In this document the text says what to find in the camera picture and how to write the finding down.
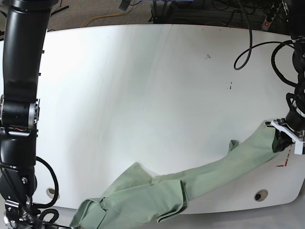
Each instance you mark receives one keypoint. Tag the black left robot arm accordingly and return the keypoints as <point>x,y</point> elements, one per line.
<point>295,119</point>

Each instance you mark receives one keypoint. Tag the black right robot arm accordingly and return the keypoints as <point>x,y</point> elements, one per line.
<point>25,30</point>

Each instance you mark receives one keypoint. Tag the red tape rectangle marking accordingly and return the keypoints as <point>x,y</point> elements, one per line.
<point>287,154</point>

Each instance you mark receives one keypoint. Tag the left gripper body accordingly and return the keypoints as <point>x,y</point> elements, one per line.
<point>282,126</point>

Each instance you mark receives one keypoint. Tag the table grommet hole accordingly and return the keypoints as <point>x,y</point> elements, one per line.
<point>261,195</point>
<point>52,192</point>

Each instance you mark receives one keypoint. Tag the left table grommet hole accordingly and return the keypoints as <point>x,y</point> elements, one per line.
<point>52,192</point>

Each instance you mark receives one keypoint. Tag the green T-shirt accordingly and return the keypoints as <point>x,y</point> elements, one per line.
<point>136,198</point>

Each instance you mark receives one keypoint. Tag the right table grommet hole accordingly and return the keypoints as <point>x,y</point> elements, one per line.
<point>261,195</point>

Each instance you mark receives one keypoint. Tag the black power strip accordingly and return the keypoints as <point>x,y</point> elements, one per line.
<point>271,15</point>

